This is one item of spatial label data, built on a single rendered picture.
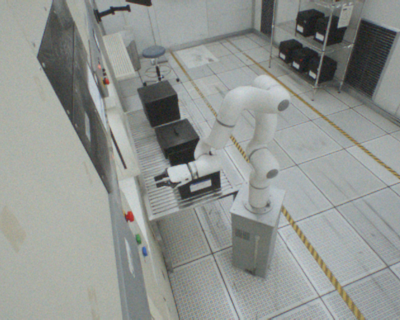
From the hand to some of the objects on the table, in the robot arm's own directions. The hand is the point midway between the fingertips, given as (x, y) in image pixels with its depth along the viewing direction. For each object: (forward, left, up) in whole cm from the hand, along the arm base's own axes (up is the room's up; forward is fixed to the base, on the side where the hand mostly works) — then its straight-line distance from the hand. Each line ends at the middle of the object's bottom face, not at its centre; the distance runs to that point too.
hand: (159, 181), depth 129 cm
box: (+70, -99, -43) cm, 129 cm away
